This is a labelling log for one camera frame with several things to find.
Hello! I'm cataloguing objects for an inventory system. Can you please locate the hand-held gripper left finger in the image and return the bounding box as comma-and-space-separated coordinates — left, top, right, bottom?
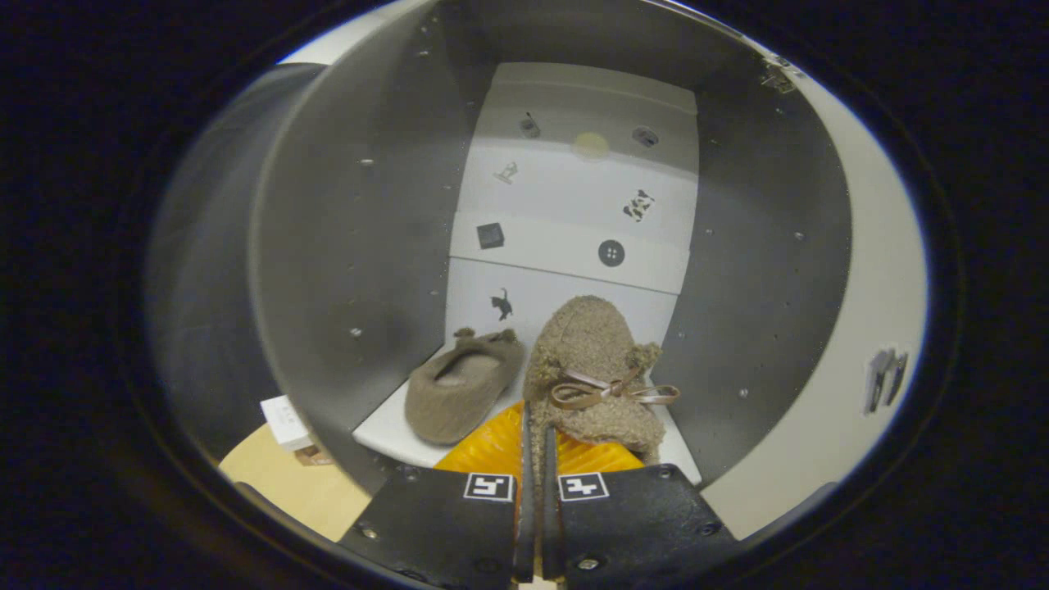
338, 400, 535, 589

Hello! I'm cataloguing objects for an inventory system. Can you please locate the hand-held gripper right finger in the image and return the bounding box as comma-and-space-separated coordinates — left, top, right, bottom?
541, 426, 738, 589

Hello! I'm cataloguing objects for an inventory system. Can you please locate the brown fuzzy slipper shoe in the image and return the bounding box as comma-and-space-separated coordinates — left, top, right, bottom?
523, 295, 681, 468
404, 328, 526, 447

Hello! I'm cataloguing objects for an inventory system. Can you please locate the grey shoe cabinet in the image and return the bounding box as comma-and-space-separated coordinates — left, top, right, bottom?
246, 0, 931, 542

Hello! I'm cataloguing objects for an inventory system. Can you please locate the stack of white books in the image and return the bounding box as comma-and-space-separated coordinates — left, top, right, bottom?
260, 395, 333, 466

